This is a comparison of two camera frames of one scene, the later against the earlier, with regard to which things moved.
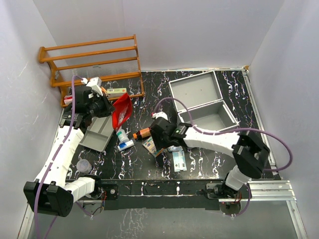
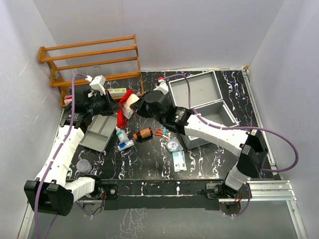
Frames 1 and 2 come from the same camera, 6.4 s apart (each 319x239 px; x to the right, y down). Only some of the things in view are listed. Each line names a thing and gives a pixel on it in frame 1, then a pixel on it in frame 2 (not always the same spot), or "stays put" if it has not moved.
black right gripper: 159,144 to 139,107
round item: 175,148 stays put
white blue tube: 125,145 stays put
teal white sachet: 179,161 stays put
